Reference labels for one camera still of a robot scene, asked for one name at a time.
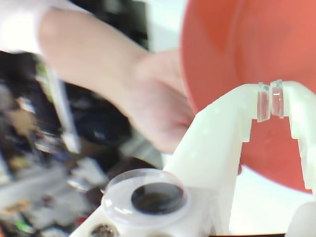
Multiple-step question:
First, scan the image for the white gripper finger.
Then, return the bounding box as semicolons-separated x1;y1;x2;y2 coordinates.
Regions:
162;82;270;234
270;79;316;196

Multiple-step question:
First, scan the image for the orange plate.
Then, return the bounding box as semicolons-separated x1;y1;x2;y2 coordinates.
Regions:
179;0;316;196

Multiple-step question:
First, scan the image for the bare forearm of person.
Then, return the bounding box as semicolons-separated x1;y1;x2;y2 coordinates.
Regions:
38;9;145;107

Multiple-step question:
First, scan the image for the bare hand of person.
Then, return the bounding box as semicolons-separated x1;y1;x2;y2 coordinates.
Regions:
122;48;198;155

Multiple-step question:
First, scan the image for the plastic googly eye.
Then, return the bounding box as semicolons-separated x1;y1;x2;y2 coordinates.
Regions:
101;169;192;227

